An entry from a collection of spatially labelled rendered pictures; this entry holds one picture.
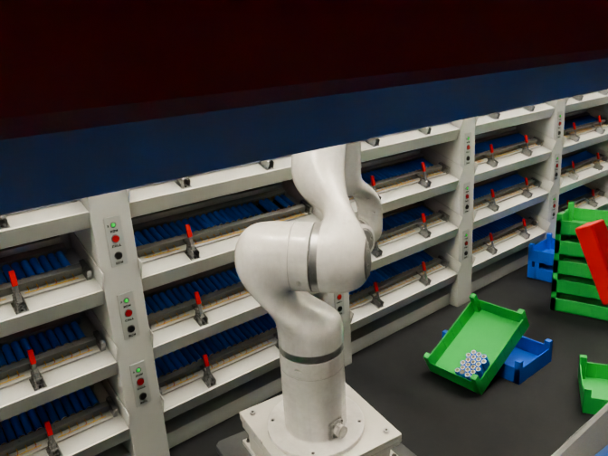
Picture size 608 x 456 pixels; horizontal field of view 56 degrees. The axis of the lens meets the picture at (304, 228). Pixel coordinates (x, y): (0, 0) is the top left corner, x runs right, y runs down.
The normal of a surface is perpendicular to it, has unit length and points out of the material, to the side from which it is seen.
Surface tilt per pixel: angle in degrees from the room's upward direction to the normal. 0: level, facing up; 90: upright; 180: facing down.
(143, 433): 90
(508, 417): 0
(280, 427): 5
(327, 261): 75
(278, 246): 57
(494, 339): 27
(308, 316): 33
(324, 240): 43
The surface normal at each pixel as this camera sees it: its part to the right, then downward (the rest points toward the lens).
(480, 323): -0.41, -0.73
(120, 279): 0.64, 0.19
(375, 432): -0.05, -0.93
